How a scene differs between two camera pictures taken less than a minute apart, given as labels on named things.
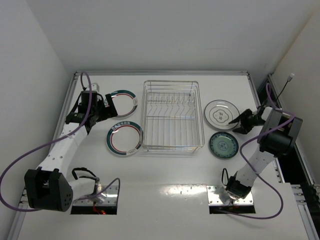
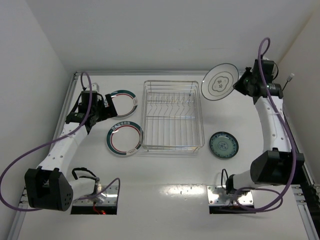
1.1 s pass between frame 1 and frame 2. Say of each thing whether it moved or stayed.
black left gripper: stayed
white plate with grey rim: moved
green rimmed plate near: stayed
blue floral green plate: stayed
